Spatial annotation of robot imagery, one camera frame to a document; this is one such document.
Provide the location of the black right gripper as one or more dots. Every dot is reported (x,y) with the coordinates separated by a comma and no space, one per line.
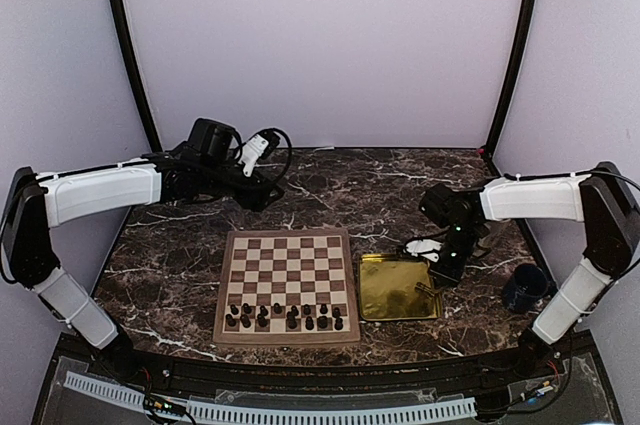
(450,277)

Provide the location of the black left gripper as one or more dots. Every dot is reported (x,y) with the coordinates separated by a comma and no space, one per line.
(255,198)

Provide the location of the wooden chess board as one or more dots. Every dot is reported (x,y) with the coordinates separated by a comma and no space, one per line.
(291,267)

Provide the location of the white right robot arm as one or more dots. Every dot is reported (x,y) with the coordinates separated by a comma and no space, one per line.
(585,224)

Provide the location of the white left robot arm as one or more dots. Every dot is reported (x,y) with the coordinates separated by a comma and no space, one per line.
(39,203)

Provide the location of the dark blue mug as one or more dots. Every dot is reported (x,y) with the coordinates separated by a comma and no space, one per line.
(526,286)

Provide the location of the gold metal tray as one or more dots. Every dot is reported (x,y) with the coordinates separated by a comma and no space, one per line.
(386,289)

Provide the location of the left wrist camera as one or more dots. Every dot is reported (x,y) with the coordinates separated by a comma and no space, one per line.
(258,147)

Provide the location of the white slotted cable duct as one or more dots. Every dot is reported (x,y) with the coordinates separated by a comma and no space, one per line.
(252,408)

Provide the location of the black front rail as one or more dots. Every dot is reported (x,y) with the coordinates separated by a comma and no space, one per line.
(447,375)

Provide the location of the right black frame post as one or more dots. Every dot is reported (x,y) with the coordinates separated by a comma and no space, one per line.
(521,33)

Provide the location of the black frame post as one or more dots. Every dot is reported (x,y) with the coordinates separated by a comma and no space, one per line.
(133,73)
(521,33)

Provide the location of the left black frame post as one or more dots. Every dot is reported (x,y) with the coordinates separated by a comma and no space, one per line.
(133,73)

